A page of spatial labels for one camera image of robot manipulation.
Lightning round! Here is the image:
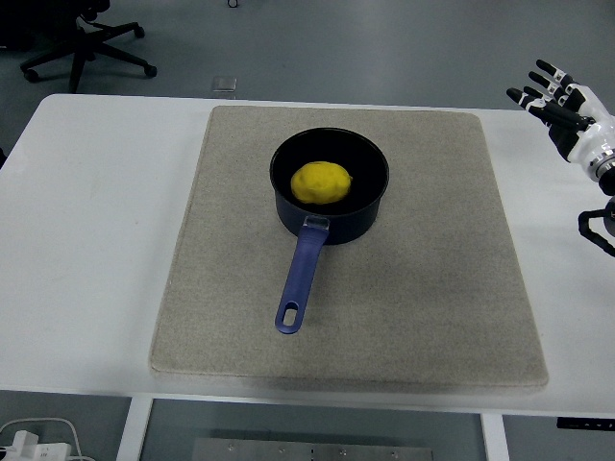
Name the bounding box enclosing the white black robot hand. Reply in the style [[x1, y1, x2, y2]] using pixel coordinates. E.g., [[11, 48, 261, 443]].
[[505, 59, 615, 165]]

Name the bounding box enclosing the yellow potato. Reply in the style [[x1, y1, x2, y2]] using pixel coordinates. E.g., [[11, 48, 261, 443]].
[[290, 160, 354, 205]]

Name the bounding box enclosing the beige grey table mat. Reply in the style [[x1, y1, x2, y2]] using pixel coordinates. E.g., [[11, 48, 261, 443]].
[[149, 105, 550, 389]]

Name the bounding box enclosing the black table control panel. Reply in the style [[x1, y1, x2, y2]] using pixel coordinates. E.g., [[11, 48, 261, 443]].
[[556, 418, 615, 430]]

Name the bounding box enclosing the white table leg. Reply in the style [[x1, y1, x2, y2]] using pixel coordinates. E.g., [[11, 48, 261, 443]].
[[116, 397, 154, 461], [480, 412, 510, 461]]

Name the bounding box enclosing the grey metal plate with screws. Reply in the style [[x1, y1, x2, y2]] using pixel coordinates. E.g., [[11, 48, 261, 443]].
[[192, 437, 434, 461]]

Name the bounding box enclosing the black office chair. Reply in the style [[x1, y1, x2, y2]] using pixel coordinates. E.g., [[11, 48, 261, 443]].
[[0, 0, 159, 95]]

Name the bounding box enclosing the white power strip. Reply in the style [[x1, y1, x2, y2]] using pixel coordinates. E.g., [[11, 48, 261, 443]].
[[0, 439, 72, 461]]

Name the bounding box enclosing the blue pot with handle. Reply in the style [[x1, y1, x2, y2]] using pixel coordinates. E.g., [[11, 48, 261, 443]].
[[268, 127, 391, 336]]

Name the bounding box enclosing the white power cable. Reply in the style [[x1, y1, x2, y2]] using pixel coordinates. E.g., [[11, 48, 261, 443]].
[[0, 417, 92, 461]]

